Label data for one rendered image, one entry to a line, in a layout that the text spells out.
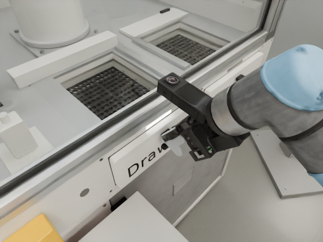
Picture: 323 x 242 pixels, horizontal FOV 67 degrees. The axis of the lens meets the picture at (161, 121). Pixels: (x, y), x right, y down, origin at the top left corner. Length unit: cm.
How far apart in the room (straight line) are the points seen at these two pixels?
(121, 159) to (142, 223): 18
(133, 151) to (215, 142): 18
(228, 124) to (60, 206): 35
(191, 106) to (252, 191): 124
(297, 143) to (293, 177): 139
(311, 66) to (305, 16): 177
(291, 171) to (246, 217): 43
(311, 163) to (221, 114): 13
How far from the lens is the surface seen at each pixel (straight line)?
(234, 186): 159
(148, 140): 54
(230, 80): 74
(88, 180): 52
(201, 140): 43
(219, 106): 36
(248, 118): 33
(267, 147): 180
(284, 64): 29
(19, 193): 45
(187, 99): 41
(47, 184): 47
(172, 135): 46
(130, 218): 63
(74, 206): 56
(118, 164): 52
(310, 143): 33
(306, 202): 170
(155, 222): 62
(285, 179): 169
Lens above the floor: 134
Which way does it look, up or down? 46 degrees down
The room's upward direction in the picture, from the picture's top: straight up
